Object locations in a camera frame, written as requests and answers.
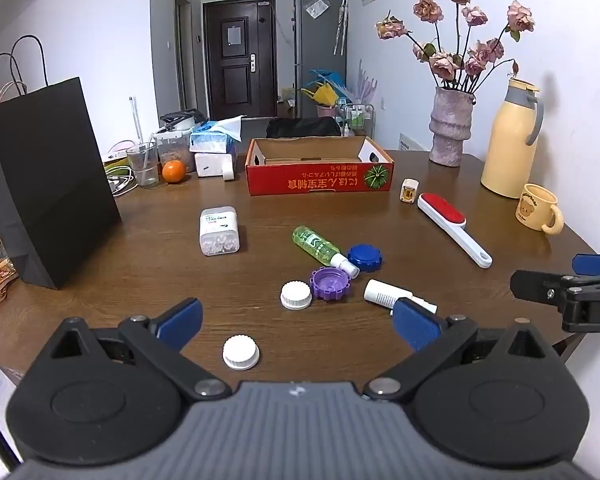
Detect black covered chair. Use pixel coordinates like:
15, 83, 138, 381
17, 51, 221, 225
266, 116, 342, 139

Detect grey refrigerator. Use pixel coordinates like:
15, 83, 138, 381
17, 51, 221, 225
293, 0, 348, 106

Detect blue and yellow umbrellas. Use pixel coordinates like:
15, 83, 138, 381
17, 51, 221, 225
300, 67, 353, 108

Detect white cables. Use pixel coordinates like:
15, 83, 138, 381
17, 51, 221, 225
105, 165, 138, 196

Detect yellow thermos jug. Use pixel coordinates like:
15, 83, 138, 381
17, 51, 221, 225
481, 78, 545, 199

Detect black folded item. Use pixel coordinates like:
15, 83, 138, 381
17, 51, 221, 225
160, 109, 208, 131

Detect red and white lint brush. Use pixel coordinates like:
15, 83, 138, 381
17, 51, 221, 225
417, 192, 493, 268

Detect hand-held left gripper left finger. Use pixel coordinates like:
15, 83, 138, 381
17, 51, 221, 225
42, 297, 233, 403

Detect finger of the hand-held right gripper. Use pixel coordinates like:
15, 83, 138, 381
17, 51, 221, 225
510, 270, 583, 306
560, 254, 600, 289

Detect white bottle cap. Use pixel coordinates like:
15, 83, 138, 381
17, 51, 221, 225
222, 335, 261, 371
280, 281, 313, 311

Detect clear white-capped pill bottle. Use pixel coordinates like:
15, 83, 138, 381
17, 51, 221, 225
198, 206, 242, 257

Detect yellow bear mug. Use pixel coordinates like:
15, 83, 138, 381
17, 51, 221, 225
515, 183, 565, 235

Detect purple feather decoration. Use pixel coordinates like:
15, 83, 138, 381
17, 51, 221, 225
355, 60, 382, 106

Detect white tube bottle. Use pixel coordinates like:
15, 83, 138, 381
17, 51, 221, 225
364, 279, 438, 316

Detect dried pink roses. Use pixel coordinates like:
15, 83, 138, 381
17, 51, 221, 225
376, 0, 537, 96

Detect orange fruit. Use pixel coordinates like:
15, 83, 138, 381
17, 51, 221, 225
161, 160, 187, 184

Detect clear glass cup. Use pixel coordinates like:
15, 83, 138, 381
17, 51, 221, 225
126, 141, 160, 189

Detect green spray bottle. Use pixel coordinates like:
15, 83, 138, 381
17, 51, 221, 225
292, 226, 361, 279

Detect purple bottle cap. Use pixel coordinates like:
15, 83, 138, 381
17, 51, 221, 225
308, 266, 352, 302

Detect blue bottle cap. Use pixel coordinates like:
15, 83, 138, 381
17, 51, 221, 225
347, 244, 384, 273

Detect blue tissue pack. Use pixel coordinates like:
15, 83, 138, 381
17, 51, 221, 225
189, 115, 244, 156

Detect red cardboard box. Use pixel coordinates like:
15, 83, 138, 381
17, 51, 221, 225
245, 136, 396, 196

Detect clear folded umbrella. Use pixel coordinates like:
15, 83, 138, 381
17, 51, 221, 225
332, 0, 349, 56

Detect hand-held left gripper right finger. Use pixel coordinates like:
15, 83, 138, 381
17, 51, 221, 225
362, 297, 561, 403

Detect small white appliance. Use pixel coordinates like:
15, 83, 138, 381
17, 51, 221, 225
195, 152, 236, 180

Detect clear plastic jar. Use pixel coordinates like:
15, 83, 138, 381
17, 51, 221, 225
152, 130, 191, 173

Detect black paper bag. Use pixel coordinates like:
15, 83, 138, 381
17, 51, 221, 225
0, 35, 122, 291

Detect mottled pink ceramic vase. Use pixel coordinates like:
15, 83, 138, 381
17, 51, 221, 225
428, 86, 476, 167

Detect metal trolley rack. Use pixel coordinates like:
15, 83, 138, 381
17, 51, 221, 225
336, 102, 376, 137

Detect dark brown entrance door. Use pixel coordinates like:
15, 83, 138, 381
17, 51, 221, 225
202, 0, 278, 121

